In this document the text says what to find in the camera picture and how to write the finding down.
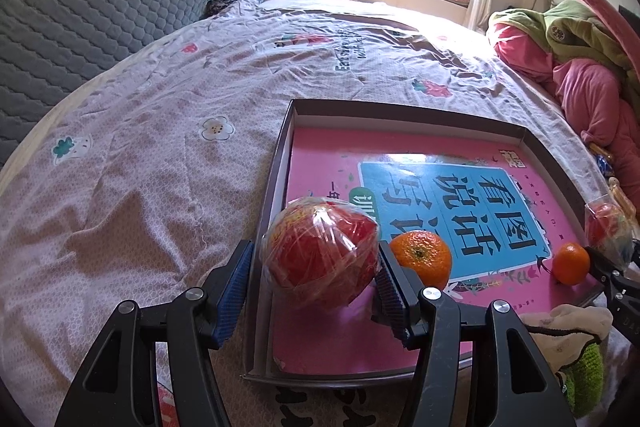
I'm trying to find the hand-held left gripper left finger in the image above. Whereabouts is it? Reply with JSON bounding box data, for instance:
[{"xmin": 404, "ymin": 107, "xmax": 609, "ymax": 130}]
[{"xmin": 54, "ymin": 238, "xmax": 257, "ymax": 427}]

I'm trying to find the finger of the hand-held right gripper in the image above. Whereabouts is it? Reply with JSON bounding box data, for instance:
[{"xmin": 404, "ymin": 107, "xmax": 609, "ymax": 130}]
[{"xmin": 584, "ymin": 245, "xmax": 632, "ymax": 280}]

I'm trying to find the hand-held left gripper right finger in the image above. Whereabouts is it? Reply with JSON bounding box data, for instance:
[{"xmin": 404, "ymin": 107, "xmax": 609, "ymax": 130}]
[{"xmin": 370, "ymin": 241, "xmax": 578, "ymax": 427}]

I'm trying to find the tangerine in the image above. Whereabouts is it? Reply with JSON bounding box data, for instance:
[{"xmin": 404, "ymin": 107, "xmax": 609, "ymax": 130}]
[
  {"xmin": 389, "ymin": 230, "xmax": 453, "ymax": 293},
  {"xmin": 551, "ymin": 241, "xmax": 592, "ymax": 286}
]

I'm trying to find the blue white toy ball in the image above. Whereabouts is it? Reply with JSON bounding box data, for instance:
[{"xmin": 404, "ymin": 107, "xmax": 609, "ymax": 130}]
[{"xmin": 584, "ymin": 192, "xmax": 636, "ymax": 260}]

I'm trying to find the red toy ball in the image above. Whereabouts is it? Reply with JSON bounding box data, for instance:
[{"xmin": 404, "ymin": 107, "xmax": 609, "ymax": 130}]
[{"xmin": 261, "ymin": 196, "xmax": 381, "ymax": 308}]

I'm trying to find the grey cardboard box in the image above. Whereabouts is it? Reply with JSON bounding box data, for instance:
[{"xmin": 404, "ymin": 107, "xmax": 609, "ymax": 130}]
[{"xmin": 242, "ymin": 98, "xmax": 608, "ymax": 390}]

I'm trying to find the clear yellow snack packet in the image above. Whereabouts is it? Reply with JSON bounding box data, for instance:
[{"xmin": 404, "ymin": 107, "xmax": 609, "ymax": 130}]
[{"xmin": 607, "ymin": 177, "xmax": 638, "ymax": 213}]

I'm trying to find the blue yellow snack packet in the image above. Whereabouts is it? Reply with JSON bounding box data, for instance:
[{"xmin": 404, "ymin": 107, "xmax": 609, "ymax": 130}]
[{"xmin": 590, "ymin": 144, "xmax": 616, "ymax": 180}]

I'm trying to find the pink book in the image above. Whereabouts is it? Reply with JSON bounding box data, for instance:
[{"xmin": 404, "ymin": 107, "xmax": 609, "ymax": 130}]
[{"xmin": 270, "ymin": 127, "xmax": 601, "ymax": 375}]

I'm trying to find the pink strawberry print bedsheet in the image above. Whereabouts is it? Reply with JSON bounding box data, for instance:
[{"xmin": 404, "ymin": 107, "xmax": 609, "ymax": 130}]
[{"xmin": 0, "ymin": 0, "xmax": 640, "ymax": 427}]

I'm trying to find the pink quilt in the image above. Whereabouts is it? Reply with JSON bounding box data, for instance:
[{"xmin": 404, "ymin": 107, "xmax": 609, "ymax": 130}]
[{"xmin": 487, "ymin": 10, "xmax": 640, "ymax": 208}]

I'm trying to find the green blanket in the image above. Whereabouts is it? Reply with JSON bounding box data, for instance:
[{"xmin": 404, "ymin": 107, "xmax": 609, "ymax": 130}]
[{"xmin": 505, "ymin": 0, "xmax": 640, "ymax": 88}]

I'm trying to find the pink quilted cover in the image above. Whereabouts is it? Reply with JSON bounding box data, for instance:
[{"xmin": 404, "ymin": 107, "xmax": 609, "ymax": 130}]
[{"xmin": 560, "ymin": 0, "xmax": 640, "ymax": 73}]

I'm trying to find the grey quilted headboard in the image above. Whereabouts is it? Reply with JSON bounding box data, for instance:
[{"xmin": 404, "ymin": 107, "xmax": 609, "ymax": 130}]
[{"xmin": 0, "ymin": 0, "xmax": 241, "ymax": 168}]

